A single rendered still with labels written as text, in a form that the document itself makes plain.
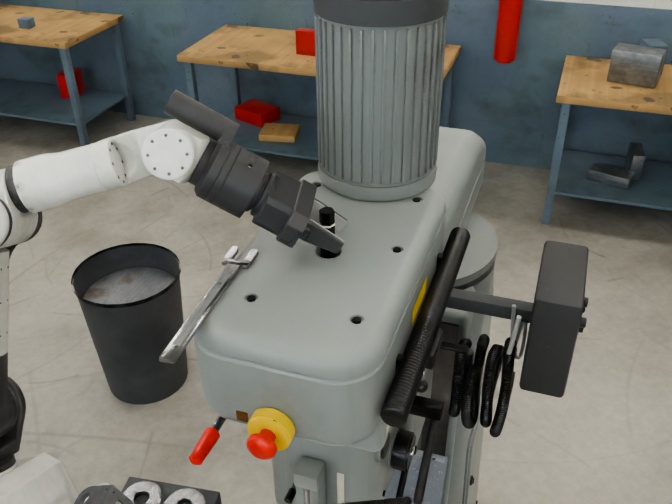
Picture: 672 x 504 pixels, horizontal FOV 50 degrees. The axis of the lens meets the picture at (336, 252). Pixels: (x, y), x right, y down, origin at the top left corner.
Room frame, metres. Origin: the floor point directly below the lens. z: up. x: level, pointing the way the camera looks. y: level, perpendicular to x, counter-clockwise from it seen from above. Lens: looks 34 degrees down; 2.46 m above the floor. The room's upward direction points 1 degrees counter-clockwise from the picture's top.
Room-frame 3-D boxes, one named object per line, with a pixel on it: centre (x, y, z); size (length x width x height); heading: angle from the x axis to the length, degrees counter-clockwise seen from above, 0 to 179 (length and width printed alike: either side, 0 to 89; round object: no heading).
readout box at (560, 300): (1.03, -0.41, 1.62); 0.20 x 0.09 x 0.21; 161
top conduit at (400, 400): (0.85, -0.14, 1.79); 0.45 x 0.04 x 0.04; 161
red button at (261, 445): (0.62, 0.09, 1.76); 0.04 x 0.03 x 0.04; 71
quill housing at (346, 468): (0.87, 0.01, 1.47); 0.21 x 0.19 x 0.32; 71
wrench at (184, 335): (0.75, 0.16, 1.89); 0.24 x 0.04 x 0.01; 163
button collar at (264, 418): (0.64, 0.09, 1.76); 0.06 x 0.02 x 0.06; 71
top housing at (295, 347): (0.88, 0.01, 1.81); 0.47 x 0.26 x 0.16; 161
